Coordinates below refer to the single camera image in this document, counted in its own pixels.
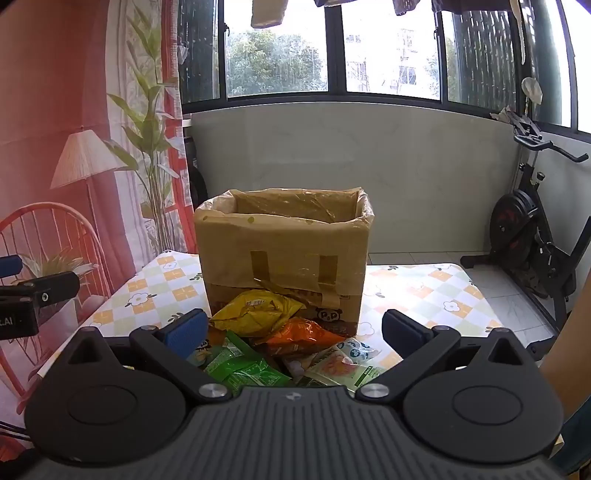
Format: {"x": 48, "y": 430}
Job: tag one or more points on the green snack packet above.
{"x": 240, "y": 364}

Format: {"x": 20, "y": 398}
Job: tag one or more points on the yellow snack bag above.
{"x": 251, "y": 314}

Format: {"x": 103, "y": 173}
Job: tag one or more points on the beige hanging garment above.
{"x": 267, "y": 13}

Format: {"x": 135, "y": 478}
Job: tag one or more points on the dark hanging garment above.
{"x": 471, "y": 4}

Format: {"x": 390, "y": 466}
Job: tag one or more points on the white round hanging object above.
{"x": 532, "y": 90}

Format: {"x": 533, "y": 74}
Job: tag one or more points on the pale packet with orange picture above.
{"x": 341, "y": 369}

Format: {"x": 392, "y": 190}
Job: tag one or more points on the orange snack bag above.
{"x": 300, "y": 339}

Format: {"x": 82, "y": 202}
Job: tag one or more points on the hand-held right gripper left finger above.
{"x": 187, "y": 330}

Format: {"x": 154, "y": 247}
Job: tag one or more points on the white blue snack packet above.
{"x": 358, "y": 350}

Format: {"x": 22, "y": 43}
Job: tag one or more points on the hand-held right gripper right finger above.
{"x": 400, "y": 333}

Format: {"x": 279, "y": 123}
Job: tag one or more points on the pale cartoon snack packet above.
{"x": 205, "y": 350}

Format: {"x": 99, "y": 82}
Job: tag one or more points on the black round object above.
{"x": 197, "y": 180}

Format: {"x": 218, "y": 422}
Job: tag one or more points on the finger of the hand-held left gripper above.
{"x": 10, "y": 266}
{"x": 55, "y": 286}

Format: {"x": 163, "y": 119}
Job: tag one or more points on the black window frame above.
{"x": 334, "y": 46}

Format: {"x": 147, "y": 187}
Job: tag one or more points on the tan board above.
{"x": 568, "y": 360}

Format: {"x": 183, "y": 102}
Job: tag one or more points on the brown cardboard box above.
{"x": 277, "y": 249}

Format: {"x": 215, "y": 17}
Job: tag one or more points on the black exercise bike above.
{"x": 517, "y": 217}

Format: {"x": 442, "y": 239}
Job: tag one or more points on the metal mesh window screen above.
{"x": 485, "y": 55}

